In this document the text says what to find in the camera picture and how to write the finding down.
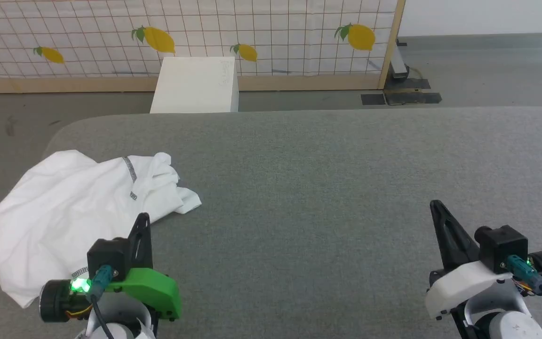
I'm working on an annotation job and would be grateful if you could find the grey metal stand bracket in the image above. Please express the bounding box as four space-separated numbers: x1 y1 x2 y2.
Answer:
390 40 411 80

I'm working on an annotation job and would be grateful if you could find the white rectangular box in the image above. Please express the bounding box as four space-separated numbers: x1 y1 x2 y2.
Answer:
150 56 240 114

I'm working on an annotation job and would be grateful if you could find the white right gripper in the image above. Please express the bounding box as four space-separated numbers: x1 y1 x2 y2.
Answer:
425 200 519 322

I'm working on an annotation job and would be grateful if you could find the large black floor plate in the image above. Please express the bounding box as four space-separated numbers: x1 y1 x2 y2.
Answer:
384 78 443 105

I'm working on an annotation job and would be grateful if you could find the grey fabric sofa seat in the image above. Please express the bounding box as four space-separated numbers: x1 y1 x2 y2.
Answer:
0 107 542 339

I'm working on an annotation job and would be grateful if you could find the white t-shirt with grey stitching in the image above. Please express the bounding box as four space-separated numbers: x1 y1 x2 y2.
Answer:
0 150 202 309

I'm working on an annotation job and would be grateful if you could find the lemon-patterned grid partition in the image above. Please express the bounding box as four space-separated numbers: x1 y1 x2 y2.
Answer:
0 0 407 94

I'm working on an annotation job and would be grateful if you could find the lemon print grid curtain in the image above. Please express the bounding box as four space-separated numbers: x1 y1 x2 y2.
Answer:
0 0 399 79

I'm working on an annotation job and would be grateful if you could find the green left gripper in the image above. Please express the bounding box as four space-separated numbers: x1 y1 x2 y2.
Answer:
103 213 183 322

